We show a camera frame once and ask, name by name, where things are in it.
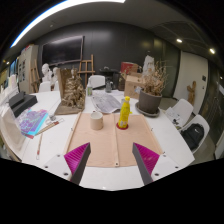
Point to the white plaster bust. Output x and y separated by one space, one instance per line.
46 71
55 75

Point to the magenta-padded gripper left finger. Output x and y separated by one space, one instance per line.
78 156

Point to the small paint jar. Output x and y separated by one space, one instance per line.
52 117

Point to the black flat box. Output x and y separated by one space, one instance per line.
16 99
26 105

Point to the colourful painting sheet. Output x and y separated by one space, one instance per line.
31 121

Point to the grey glass jar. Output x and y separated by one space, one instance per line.
108 86

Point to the cardboard box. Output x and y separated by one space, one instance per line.
131 86

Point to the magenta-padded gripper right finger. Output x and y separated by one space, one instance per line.
146 158

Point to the white plastic chair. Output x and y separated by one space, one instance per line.
44 87
97 81
201 120
185 108

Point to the ceiling spotlights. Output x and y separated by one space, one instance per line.
179 40

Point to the wooden figure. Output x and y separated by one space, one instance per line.
191 93

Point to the yellow drink bottle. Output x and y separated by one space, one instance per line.
124 113

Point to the light wooden work board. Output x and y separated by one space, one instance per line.
100 146

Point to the black wall screen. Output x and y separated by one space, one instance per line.
63 50

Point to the wooden paintbrush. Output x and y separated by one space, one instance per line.
46 128
39 146

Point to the golden-brown sculpture on wooden base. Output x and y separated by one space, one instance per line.
73 95

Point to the wooden easel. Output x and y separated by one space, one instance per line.
35 76
86 71

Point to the flat round red coaster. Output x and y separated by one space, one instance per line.
117 127

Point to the black backpack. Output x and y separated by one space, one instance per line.
193 135

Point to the clear spray bottle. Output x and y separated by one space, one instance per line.
89 89

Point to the white cabinet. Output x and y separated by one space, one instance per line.
27 68

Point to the white wrapped object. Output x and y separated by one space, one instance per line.
149 65

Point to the printed paper sheet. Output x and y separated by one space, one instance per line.
106 103

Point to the white canvas panel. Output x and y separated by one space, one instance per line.
10 130

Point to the beige cup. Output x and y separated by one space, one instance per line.
96 121

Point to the long ceiling light strip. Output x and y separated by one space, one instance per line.
50 11

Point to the dried plant in grey pot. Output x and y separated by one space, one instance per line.
150 101

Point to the red box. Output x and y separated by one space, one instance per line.
128 67

